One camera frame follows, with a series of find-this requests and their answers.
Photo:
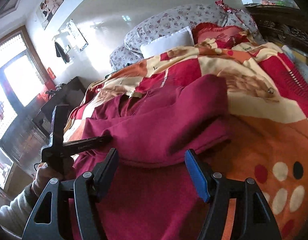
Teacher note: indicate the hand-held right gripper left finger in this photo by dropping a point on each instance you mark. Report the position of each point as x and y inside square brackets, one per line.
[107, 172]

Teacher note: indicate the eye chart poster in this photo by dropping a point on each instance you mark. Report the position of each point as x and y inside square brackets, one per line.
[77, 35]

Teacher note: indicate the red wall paper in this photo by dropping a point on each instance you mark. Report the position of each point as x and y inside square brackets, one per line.
[50, 73]

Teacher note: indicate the floral quilt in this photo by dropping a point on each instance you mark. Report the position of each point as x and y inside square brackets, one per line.
[169, 20]

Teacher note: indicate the red heart cushion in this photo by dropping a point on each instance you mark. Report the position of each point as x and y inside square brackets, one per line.
[214, 33]

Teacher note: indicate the red box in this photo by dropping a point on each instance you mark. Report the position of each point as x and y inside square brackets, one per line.
[43, 93]

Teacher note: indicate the window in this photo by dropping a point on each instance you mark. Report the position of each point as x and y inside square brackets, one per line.
[16, 80]

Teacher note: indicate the carved dark wooden bed frame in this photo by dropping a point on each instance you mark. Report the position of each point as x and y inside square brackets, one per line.
[281, 27]

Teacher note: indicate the person's left forearm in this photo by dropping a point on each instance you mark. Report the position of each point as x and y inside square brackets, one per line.
[13, 212]

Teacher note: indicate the dark wooden desk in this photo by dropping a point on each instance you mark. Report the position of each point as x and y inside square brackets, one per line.
[33, 130]

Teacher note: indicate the red orange patterned blanket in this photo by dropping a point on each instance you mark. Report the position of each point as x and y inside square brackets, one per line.
[256, 130]

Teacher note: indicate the maroon garment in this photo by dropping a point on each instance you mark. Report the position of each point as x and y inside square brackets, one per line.
[159, 125]

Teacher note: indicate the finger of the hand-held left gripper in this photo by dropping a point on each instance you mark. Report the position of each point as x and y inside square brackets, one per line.
[57, 127]
[89, 145]

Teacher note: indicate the person's left hand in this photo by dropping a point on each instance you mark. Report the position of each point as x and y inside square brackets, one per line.
[45, 180]

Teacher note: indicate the wall photo poster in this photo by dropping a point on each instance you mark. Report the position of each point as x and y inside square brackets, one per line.
[49, 6]

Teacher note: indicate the white pillow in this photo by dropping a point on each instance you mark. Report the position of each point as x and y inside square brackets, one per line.
[169, 42]

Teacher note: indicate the red ruffled pillow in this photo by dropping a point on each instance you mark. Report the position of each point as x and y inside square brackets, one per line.
[227, 6]

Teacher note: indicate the dark hanging cloth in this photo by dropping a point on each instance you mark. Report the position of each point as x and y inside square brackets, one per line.
[61, 52]

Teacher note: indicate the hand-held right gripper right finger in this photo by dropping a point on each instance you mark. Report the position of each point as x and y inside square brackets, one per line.
[197, 177]

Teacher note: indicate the white flat box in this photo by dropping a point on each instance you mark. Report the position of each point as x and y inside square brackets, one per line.
[251, 0]

